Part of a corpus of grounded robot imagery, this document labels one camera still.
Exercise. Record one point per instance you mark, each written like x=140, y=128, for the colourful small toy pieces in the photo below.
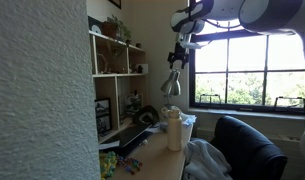
x=129, y=164

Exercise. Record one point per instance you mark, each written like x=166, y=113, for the silver metal desk lamp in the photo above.
x=171, y=87

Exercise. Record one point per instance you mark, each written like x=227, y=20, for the black headphones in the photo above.
x=148, y=115

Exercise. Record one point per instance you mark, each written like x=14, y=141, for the black laptop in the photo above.
x=129, y=139

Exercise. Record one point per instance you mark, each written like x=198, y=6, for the black leather office chair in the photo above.
x=251, y=155

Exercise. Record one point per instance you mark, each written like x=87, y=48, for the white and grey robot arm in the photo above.
x=256, y=16

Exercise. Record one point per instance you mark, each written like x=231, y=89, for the yellow green crochet item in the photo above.
x=108, y=162

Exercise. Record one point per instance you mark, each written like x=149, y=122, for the light grey sweatshirt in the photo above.
x=205, y=162

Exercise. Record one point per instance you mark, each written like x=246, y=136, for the cream insulated water bottle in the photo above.
x=174, y=130

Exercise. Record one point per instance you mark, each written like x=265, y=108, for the clear zip plastic bag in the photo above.
x=188, y=119

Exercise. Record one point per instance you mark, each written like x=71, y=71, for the black framed photo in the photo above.
x=103, y=115

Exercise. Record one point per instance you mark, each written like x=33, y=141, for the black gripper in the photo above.
x=179, y=53

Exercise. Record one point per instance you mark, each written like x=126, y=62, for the black framed window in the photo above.
x=242, y=71

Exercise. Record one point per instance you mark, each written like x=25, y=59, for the potted green plant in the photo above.
x=115, y=28

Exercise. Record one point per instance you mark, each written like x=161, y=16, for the wooden shelf unit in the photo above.
x=120, y=74

